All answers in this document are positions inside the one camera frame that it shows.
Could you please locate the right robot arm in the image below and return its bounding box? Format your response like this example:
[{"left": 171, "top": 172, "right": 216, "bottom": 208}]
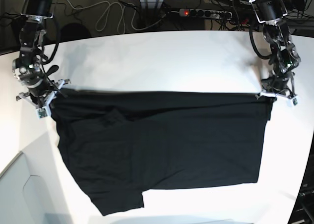
[{"left": 12, "top": 0, "right": 69, "bottom": 115}]

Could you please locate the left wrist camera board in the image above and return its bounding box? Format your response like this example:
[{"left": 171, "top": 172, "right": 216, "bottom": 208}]
[{"left": 288, "top": 95, "right": 299, "bottom": 107}]

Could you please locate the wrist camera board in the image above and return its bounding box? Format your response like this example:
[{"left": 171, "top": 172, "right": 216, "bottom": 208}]
[
  {"left": 36, "top": 106, "right": 51, "bottom": 119},
  {"left": 288, "top": 95, "right": 299, "bottom": 107}
]

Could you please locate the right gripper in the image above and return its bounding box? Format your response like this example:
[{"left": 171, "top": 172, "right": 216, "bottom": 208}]
[{"left": 12, "top": 67, "right": 71, "bottom": 109}]

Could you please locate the black T-shirt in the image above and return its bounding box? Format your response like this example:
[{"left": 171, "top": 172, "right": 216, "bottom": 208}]
[{"left": 52, "top": 89, "right": 273, "bottom": 216}]

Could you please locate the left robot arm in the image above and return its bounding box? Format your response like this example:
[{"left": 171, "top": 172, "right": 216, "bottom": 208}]
[{"left": 248, "top": 0, "right": 301, "bottom": 106}]

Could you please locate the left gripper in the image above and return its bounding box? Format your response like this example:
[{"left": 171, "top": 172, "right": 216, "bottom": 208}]
[{"left": 255, "top": 72, "right": 296, "bottom": 100}]

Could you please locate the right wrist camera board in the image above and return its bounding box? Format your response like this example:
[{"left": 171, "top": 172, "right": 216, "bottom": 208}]
[{"left": 36, "top": 106, "right": 51, "bottom": 119}]

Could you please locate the grey looped cable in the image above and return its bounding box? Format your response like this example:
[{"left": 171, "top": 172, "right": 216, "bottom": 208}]
[{"left": 61, "top": 0, "right": 164, "bottom": 32}]

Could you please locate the black power strip red switch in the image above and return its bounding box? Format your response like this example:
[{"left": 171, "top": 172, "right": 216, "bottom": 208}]
[{"left": 171, "top": 8, "right": 233, "bottom": 21}]

